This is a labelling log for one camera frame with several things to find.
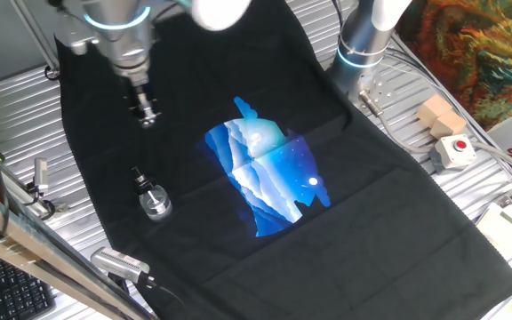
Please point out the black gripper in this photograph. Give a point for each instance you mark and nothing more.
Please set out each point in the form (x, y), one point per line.
(141, 95)

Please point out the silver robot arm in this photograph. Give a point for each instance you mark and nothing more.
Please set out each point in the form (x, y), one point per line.
(122, 40)

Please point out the clear glass jar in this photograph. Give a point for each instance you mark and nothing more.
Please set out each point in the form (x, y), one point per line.
(157, 204)

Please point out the thin metal rod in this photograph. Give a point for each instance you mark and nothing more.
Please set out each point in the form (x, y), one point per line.
(34, 35)

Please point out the black cloth with blue print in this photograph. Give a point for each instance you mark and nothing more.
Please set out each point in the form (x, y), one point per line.
(327, 231)

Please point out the black keyboard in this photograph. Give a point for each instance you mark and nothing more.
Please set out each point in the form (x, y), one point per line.
(16, 291)

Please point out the light wooden block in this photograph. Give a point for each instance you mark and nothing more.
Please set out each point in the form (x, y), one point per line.
(434, 109)
(449, 125)

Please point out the grey emergency stop button box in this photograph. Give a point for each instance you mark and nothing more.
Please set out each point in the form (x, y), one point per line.
(453, 153)

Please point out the colourful painted cloth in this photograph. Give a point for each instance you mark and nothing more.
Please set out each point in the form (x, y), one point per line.
(474, 53)

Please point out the white flat device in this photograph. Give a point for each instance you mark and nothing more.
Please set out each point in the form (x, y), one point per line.
(509, 231)

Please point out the small silver camera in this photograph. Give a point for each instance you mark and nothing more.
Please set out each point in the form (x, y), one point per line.
(40, 174)

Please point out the silver camera with label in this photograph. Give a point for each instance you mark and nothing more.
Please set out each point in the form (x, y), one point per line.
(118, 263)

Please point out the aluminium frame beam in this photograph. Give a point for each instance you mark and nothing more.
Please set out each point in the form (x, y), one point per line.
(25, 242)

